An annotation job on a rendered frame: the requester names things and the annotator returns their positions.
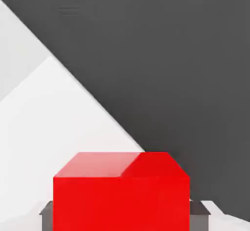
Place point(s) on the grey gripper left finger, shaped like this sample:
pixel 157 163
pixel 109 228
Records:
pixel 46 217

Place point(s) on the small red cube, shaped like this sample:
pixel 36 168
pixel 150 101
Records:
pixel 121 199

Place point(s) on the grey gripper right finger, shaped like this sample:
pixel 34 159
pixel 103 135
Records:
pixel 199 219

